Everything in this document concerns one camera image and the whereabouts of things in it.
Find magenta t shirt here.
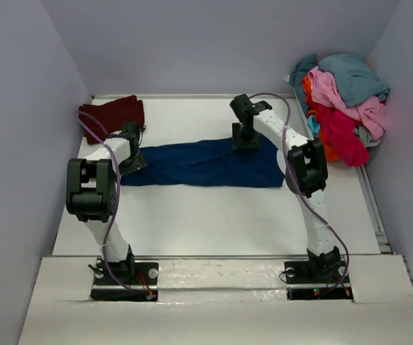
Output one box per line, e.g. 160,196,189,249
316,104,369,167

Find grey blue t shirt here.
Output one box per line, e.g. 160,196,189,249
285,53,391,107

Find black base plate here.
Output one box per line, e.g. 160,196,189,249
88,259,159,303
279,261,353,301

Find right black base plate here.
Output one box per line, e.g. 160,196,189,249
279,261,353,301

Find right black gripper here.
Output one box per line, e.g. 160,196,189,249
233,122,262,153

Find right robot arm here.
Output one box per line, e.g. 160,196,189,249
230,94,349,289

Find orange t shirt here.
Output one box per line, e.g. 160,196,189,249
302,75,340,162

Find light blue t shirt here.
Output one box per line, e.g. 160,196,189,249
307,110,320,138

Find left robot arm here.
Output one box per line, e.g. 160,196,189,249
65,121,147,284

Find navy blue t shirt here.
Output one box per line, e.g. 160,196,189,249
121,137,284,188

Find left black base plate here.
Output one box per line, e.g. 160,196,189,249
88,259,159,303

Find folded dark red shirt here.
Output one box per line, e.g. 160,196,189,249
79,95,146,140

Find light pink t shirt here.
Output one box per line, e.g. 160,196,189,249
307,66,387,141

